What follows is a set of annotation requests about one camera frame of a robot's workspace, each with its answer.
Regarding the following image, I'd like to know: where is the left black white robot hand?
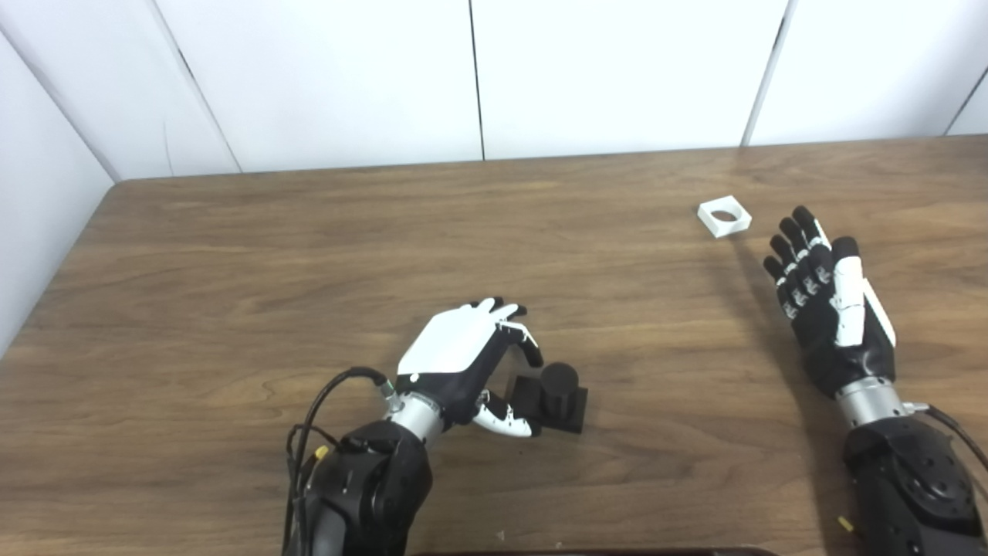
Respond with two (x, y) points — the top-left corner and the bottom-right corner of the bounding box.
(395, 297), (545, 439)

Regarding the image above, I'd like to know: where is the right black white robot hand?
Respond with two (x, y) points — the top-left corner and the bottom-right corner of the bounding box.
(763, 205), (898, 398)

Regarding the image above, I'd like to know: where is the black peg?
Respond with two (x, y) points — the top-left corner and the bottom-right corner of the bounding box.
(506, 363), (589, 435)

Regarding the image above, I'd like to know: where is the white square piece with hole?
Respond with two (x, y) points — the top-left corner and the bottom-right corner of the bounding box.
(697, 195), (753, 239)

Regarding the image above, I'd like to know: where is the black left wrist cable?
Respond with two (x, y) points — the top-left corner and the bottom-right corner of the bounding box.
(282, 367), (394, 556)

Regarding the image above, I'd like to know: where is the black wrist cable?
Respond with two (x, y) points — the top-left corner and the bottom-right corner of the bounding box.
(282, 367), (394, 556)
(903, 402), (988, 472)

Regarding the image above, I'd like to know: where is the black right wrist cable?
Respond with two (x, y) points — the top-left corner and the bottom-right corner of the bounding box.
(903, 402), (988, 472)

